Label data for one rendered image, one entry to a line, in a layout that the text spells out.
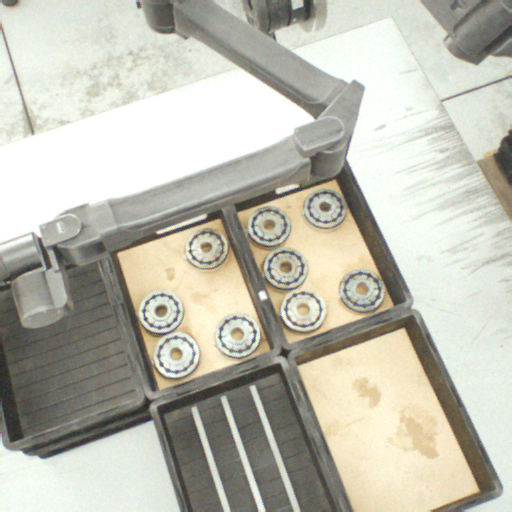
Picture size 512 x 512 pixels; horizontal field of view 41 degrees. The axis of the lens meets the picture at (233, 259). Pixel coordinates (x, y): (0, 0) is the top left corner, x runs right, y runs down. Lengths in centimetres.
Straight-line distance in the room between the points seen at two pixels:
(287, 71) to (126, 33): 207
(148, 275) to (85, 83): 149
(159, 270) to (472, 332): 77
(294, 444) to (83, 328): 54
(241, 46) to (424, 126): 97
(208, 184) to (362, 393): 73
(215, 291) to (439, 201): 66
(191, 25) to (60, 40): 203
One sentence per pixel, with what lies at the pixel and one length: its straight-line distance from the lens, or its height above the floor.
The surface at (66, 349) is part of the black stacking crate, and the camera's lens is 159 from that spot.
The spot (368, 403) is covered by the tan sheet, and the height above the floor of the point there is 83.
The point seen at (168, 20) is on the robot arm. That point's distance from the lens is 118.
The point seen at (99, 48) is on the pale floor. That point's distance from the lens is 305.
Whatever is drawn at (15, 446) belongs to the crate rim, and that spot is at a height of 93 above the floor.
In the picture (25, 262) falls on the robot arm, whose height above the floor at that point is 147.
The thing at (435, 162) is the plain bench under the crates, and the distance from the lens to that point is 191.
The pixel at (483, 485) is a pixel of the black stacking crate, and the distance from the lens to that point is 152.
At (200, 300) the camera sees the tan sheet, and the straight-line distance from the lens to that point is 157.
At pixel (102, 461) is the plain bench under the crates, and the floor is 70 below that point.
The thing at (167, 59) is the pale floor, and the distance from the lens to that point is 296.
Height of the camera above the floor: 231
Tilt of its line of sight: 68 degrees down
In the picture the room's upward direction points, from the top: 7 degrees counter-clockwise
